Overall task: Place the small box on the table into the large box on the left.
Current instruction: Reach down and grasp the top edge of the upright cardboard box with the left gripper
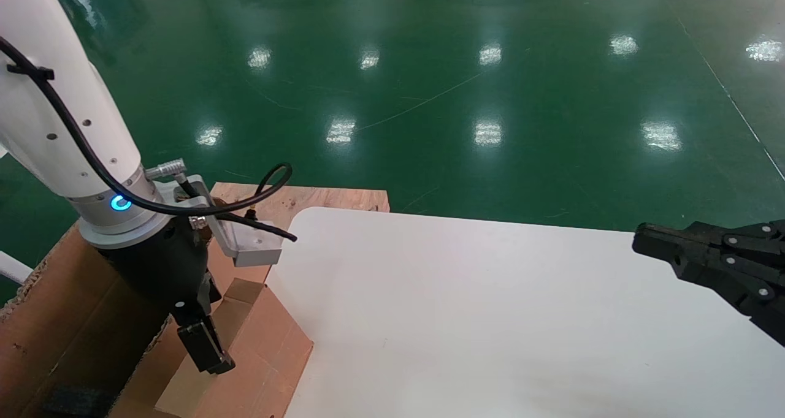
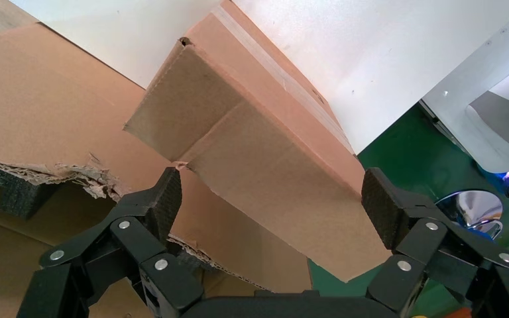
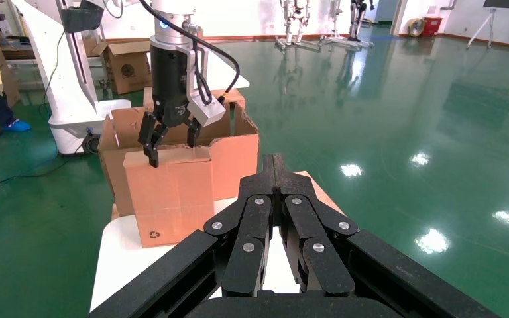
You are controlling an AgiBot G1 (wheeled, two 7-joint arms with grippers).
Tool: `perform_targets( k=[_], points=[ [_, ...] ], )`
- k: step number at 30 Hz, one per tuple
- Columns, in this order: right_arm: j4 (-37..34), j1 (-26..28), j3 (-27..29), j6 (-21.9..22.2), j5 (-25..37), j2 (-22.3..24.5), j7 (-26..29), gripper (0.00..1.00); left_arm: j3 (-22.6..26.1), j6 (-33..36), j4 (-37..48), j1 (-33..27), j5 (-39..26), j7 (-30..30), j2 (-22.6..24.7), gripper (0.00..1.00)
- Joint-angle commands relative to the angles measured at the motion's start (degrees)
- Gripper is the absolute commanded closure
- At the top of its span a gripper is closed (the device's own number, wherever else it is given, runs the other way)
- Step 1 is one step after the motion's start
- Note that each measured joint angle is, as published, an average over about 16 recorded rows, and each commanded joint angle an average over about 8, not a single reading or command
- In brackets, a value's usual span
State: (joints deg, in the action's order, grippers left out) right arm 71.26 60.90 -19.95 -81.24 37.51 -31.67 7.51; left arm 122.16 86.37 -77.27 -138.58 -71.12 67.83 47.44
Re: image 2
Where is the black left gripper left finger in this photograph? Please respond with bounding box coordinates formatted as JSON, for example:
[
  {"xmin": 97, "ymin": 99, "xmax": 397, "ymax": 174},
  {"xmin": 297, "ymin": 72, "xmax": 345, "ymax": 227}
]
[{"xmin": 16, "ymin": 166, "xmax": 205, "ymax": 318}]

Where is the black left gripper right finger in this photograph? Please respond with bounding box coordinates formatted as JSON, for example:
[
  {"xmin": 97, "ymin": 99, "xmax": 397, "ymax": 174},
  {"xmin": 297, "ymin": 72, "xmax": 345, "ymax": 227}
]
[{"xmin": 361, "ymin": 167, "xmax": 509, "ymax": 318}]

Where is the small brown cardboard box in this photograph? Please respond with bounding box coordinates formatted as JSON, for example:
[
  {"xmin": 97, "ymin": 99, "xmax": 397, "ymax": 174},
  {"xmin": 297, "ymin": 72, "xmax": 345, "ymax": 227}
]
[{"xmin": 123, "ymin": 0, "xmax": 392, "ymax": 283}]

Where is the large open cardboard box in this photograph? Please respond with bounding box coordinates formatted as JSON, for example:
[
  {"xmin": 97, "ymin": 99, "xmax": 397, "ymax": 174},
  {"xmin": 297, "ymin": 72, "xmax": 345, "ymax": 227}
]
[{"xmin": 0, "ymin": 22, "xmax": 312, "ymax": 318}]

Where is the chrome round part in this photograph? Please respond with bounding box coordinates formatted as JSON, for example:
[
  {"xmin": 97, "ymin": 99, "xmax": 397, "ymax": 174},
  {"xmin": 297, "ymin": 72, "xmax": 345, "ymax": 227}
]
[{"xmin": 434, "ymin": 189, "xmax": 504, "ymax": 241}]

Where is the black foam block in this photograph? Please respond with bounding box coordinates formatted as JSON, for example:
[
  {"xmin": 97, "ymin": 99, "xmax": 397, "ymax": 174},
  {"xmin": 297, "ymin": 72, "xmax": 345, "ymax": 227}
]
[{"xmin": 0, "ymin": 157, "xmax": 64, "ymax": 221}]

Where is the white panel with screws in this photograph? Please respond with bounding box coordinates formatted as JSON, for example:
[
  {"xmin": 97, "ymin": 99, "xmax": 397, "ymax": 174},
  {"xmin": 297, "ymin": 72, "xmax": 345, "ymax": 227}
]
[{"xmin": 420, "ymin": 0, "xmax": 509, "ymax": 174}]

